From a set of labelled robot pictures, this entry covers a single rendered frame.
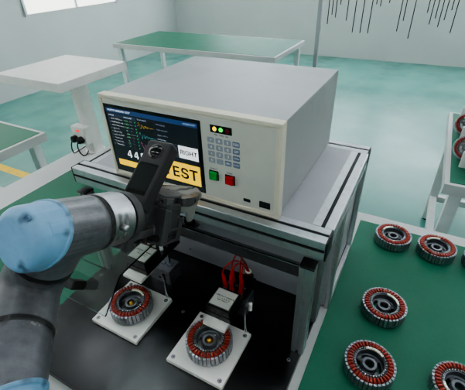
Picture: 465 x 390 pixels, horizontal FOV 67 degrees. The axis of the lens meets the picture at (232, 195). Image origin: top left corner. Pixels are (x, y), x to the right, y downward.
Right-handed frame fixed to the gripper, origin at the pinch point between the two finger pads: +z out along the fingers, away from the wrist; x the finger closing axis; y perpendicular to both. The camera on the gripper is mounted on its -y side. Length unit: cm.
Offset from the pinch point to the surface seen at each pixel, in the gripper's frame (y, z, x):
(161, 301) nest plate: 37.0, 16.8, -15.3
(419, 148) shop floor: -20, 325, 45
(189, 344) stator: 37.6, 6.9, 0.7
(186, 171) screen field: -1.6, 7.0, -7.2
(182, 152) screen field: -5.7, 5.1, -7.5
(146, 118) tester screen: -11.3, 2.5, -16.0
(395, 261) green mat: 20, 62, 39
